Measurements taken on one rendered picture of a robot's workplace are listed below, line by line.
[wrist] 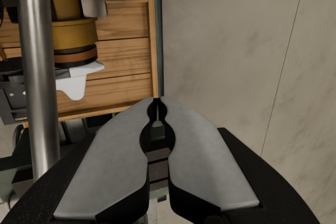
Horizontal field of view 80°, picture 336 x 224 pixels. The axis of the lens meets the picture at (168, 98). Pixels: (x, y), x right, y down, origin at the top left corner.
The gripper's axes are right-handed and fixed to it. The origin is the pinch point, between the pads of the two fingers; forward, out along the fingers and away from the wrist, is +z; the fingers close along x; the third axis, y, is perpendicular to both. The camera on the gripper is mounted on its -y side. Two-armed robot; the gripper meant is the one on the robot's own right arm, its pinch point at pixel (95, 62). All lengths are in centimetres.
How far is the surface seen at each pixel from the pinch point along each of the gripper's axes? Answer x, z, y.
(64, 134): -23.0, -13.6, 29.1
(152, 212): -22, 12, 79
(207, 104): -108, 86, 84
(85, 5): 1.9, 0.1, -8.6
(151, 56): -17.8, 13.5, 5.4
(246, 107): -108, 130, 95
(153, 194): -16, 12, 59
